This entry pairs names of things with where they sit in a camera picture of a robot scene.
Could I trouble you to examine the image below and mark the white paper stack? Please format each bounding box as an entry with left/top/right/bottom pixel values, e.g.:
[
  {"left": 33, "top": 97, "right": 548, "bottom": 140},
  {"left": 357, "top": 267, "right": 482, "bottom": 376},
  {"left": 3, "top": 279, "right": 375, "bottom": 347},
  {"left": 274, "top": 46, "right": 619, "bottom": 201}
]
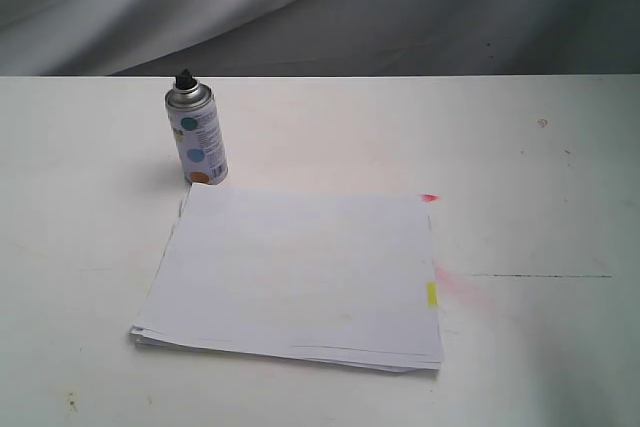
[{"left": 131, "top": 184, "right": 443, "bottom": 372}]

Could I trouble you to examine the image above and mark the grey backdrop cloth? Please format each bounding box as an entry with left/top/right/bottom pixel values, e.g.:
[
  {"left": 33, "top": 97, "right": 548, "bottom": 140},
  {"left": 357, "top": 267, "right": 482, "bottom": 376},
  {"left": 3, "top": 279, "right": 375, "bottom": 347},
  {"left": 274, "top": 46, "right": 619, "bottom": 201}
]
[{"left": 1, "top": 0, "right": 639, "bottom": 76}]

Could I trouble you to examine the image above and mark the white polka dot spray can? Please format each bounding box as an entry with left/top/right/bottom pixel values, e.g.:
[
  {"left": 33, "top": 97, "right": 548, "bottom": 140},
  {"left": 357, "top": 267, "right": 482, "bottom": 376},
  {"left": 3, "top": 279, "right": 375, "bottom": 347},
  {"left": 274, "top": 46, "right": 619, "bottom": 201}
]
[{"left": 164, "top": 69, "right": 228, "bottom": 185}]

